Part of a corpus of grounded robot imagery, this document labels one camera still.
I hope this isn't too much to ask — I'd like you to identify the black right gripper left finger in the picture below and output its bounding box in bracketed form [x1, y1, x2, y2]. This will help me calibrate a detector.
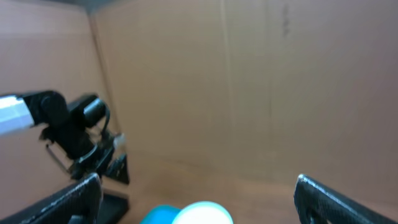
[1, 173, 103, 224]

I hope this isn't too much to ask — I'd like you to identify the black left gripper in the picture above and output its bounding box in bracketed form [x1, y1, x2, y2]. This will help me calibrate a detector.
[39, 93, 131, 185]

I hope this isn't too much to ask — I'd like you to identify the light blue plate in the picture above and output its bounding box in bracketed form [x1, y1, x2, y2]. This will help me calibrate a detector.
[172, 201, 234, 224]

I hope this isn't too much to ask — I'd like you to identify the black plastic tray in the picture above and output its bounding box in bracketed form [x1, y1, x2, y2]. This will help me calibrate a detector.
[96, 192, 130, 224]

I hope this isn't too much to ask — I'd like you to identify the teal plastic serving tray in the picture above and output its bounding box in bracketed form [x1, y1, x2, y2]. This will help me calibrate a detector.
[141, 205, 181, 224]

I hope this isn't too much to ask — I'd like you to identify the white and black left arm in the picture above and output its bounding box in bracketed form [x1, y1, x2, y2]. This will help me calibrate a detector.
[1, 90, 130, 184]

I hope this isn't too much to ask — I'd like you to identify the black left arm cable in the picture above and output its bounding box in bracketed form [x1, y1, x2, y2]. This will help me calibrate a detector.
[45, 142, 72, 175]

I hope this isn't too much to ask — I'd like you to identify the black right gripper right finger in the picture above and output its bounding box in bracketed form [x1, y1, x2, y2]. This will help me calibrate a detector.
[294, 174, 397, 224]

